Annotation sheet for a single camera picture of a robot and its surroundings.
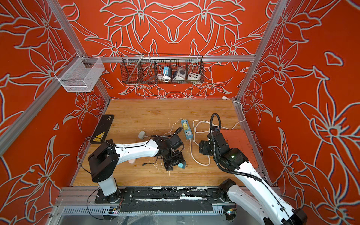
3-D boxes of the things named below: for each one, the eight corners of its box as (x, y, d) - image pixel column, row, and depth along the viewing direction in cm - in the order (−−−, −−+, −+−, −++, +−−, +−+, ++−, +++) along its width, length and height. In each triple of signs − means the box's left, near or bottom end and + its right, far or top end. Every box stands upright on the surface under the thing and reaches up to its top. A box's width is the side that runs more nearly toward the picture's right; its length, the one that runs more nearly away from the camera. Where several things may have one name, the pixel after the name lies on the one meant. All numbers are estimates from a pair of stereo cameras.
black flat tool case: (91, 143, 96) (89, 141, 93) (103, 117, 111) (102, 114, 109) (104, 143, 96) (102, 141, 93) (114, 116, 111) (113, 114, 109)
